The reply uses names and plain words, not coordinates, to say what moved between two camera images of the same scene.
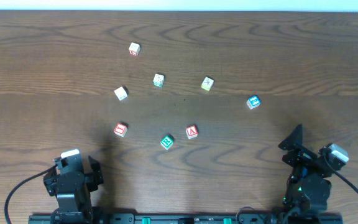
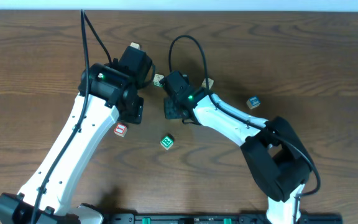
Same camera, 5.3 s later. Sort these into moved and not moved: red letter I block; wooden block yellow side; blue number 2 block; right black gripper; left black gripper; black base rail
Moved: right black gripper; left black gripper
Not moved: blue number 2 block; black base rail; wooden block yellow side; red letter I block
